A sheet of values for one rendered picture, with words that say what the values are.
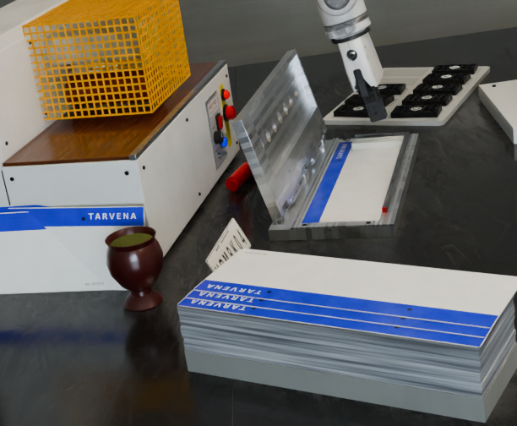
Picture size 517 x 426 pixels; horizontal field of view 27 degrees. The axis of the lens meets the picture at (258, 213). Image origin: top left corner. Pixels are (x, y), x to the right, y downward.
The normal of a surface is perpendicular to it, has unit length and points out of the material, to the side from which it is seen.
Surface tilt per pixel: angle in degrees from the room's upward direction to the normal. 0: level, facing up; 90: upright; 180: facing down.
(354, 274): 0
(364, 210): 0
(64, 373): 0
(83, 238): 69
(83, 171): 90
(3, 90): 90
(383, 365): 90
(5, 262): 63
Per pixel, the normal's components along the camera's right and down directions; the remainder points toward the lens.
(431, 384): -0.48, 0.39
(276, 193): 0.90, -0.27
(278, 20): 0.02, 0.37
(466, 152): -0.14, -0.92
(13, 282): -0.23, -0.07
